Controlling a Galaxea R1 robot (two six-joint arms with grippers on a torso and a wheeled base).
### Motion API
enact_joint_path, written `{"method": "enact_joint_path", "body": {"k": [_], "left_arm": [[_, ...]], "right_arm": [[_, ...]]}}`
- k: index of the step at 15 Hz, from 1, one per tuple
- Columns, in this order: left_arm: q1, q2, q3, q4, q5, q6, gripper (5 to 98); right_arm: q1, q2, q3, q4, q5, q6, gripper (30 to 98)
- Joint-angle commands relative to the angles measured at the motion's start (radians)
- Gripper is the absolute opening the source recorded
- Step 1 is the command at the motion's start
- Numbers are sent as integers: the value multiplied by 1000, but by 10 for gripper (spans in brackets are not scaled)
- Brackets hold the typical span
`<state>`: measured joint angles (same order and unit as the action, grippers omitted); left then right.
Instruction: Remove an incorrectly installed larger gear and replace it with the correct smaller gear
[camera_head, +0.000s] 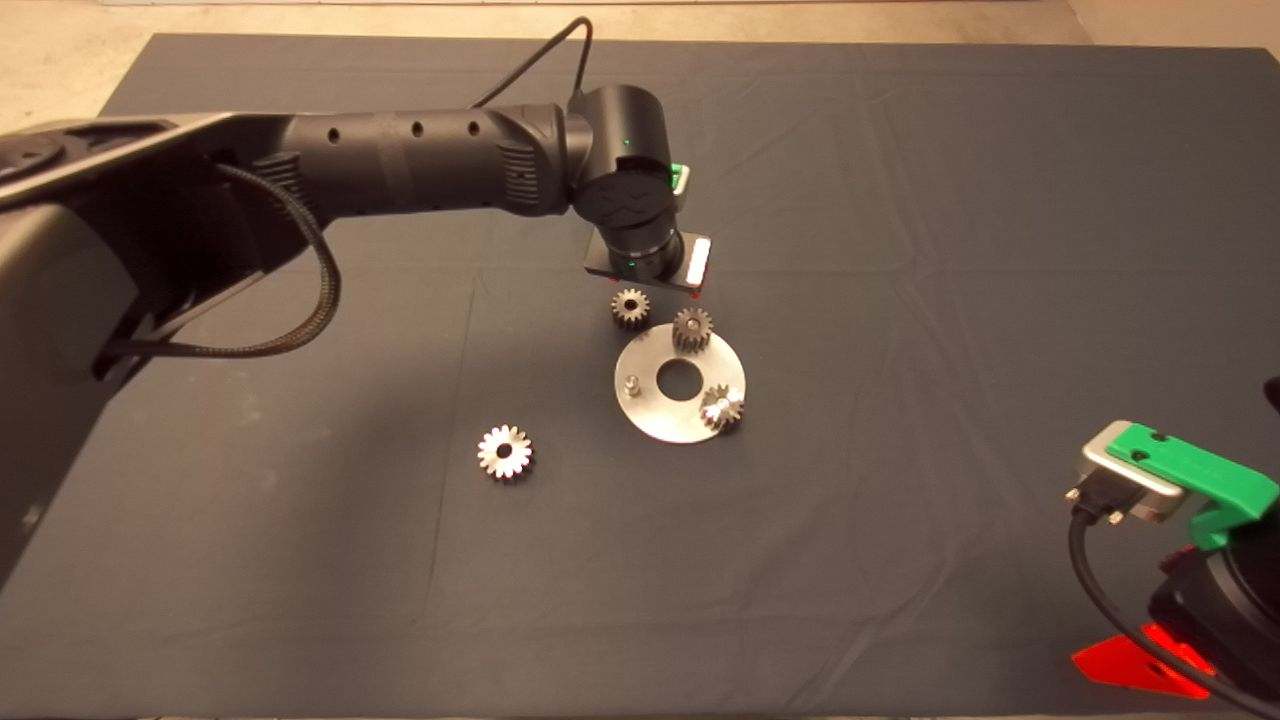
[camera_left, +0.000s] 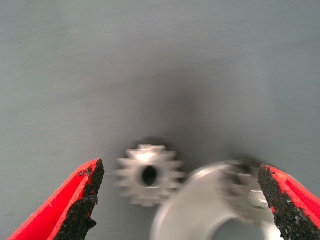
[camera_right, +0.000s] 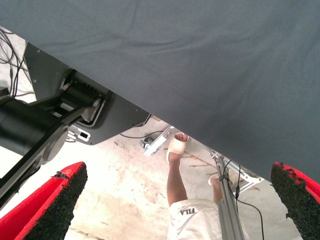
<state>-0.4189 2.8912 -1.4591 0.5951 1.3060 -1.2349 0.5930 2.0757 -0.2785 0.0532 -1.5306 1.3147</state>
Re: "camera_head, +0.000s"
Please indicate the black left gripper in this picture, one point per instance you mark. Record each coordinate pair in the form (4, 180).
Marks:
(698, 262)

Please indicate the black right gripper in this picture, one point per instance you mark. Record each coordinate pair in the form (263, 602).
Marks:
(1195, 605)

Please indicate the small steel gear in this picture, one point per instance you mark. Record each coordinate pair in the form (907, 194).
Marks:
(630, 308)
(692, 330)
(722, 408)

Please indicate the large steel gear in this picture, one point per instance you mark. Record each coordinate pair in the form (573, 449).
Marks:
(505, 452)

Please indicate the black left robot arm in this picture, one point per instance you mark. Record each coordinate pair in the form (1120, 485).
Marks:
(420, 160)

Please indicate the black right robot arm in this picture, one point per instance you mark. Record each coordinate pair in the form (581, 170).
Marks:
(1255, 610)

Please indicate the round metal plate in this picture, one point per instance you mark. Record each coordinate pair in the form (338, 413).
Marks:
(660, 415)

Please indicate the dark grey table cloth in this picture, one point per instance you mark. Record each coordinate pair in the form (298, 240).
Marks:
(900, 250)

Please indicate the green left camera mount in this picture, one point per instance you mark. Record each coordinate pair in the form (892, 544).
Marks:
(678, 172)

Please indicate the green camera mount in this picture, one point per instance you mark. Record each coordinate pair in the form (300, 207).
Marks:
(1190, 465)
(678, 172)

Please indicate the silver right camera box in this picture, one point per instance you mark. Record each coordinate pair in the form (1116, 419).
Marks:
(1125, 475)

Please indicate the green right camera mount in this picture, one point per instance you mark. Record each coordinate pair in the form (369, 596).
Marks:
(1190, 465)

